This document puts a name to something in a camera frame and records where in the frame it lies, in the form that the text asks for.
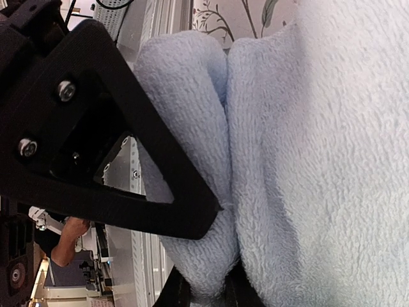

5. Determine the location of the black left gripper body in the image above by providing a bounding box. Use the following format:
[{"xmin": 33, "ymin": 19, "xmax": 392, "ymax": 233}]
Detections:
[{"xmin": 0, "ymin": 0, "xmax": 106, "ymax": 307}]

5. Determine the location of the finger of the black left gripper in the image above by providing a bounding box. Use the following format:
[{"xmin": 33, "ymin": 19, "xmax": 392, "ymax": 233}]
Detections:
[{"xmin": 0, "ymin": 19, "xmax": 224, "ymax": 241}]

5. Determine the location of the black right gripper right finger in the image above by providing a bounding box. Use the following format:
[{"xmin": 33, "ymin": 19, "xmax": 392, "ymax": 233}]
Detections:
[{"xmin": 225, "ymin": 262, "xmax": 265, "ymax": 307}]

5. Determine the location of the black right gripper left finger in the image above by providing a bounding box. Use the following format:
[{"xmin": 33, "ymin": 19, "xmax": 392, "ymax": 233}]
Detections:
[{"xmin": 155, "ymin": 267, "xmax": 191, "ymax": 307}]

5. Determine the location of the light blue towel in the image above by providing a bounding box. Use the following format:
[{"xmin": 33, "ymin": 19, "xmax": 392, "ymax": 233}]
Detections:
[{"xmin": 134, "ymin": 1, "xmax": 408, "ymax": 306}]

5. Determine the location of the aluminium front rail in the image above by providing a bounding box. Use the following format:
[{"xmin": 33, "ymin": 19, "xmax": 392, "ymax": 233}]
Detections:
[{"xmin": 102, "ymin": 0, "xmax": 192, "ymax": 307}]

